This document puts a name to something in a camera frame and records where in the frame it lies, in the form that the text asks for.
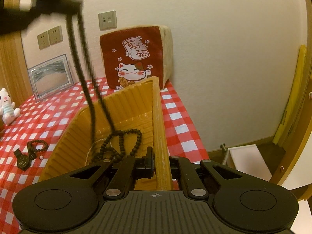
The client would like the white bunny plush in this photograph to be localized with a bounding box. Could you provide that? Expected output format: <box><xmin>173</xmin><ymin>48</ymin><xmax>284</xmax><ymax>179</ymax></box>
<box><xmin>0</xmin><ymin>88</ymin><xmax>21</xmax><ymax>126</ymax></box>

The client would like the wooden frame rail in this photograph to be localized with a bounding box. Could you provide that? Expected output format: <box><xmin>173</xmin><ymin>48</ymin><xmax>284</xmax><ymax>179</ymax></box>
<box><xmin>275</xmin><ymin>0</ymin><xmax>312</xmax><ymax>186</ymax></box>

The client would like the red lucky cat cushion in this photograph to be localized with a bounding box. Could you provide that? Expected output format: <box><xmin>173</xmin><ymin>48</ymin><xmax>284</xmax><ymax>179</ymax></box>
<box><xmin>99</xmin><ymin>24</ymin><xmax>174</xmax><ymax>89</ymax></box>

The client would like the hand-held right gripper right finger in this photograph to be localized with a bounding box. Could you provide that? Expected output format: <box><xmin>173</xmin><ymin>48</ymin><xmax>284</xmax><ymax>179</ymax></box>
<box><xmin>169</xmin><ymin>155</ymin><xmax>244</xmax><ymax>198</ymax></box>

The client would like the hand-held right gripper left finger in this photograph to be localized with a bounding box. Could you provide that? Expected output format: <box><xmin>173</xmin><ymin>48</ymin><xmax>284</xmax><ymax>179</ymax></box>
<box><xmin>71</xmin><ymin>146</ymin><xmax>155</xmax><ymax>199</ymax></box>

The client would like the plain dark bead bracelet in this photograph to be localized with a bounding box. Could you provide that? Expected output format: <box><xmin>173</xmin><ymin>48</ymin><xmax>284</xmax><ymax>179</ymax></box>
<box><xmin>26</xmin><ymin>139</ymin><xmax>48</xmax><ymax>160</ymax></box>

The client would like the single beige wall socket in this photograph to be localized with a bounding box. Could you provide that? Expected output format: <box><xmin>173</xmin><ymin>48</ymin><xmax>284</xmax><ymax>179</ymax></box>
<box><xmin>98</xmin><ymin>11</ymin><xmax>117</xmax><ymax>31</ymax></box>

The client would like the brown bead long necklace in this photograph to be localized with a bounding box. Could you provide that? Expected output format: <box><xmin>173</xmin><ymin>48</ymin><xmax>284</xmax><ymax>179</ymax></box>
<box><xmin>91</xmin><ymin>139</ymin><xmax>129</xmax><ymax>165</ymax></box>

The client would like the white furniture panel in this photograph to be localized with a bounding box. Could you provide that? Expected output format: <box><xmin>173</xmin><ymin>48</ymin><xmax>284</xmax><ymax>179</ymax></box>
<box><xmin>223</xmin><ymin>144</ymin><xmax>273</xmax><ymax>183</ymax></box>

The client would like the black watch dark face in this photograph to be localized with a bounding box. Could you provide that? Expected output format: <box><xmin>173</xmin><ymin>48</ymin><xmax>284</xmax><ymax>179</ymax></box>
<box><xmin>14</xmin><ymin>149</ymin><xmax>32</xmax><ymax>171</ymax></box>

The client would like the glass sand art frame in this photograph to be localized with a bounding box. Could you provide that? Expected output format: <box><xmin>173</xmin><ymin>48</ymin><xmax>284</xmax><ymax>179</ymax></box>
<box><xmin>27</xmin><ymin>54</ymin><xmax>74</xmax><ymax>103</ymax></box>

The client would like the dark bead long necklace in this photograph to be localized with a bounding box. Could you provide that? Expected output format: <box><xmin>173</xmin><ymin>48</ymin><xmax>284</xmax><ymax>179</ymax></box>
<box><xmin>65</xmin><ymin>13</ymin><xmax>143</xmax><ymax>156</ymax></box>

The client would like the red checkered tablecloth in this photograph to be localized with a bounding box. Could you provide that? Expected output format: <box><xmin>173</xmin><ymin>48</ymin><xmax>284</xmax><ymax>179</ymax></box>
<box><xmin>0</xmin><ymin>77</ymin><xmax>210</xmax><ymax>225</ymax></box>

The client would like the white pearl necklace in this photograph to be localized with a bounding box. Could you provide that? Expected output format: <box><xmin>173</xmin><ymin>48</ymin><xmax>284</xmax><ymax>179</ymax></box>
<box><xmin>85</xmin><ymin>144</ymin><xmax>98</xmax><ymax>167</ymax></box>

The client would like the wooden panel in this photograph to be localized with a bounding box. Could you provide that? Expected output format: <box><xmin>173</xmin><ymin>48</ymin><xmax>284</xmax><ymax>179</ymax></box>
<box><xmin>0</xmin><ymin>33</ymin><xmax>32</xmax><ymax>100</ymax></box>

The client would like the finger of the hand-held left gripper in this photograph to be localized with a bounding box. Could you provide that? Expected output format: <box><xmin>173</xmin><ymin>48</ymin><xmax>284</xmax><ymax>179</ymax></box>
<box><xmin>52</xmin><ymin>0</ymin><xmax>84</xmax><ymax>14</ymax></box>

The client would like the paired beige wall socket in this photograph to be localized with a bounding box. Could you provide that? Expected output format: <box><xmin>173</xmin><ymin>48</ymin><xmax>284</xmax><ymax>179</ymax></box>
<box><xmin>37</xmin><ymin>31</ymin><xmax>50</xmax><ymax>49</ymax></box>
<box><xmin>48</xmin><ymin>26</ymin><xmax>62</xmax><ymax>45</ymax></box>

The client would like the yellow plastic tray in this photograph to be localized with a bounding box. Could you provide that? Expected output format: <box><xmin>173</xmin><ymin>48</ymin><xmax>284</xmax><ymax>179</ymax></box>
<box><xmin>38</xmin><ymin>76</ymin><xmax>173</xmax><ymax>192</ymax></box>

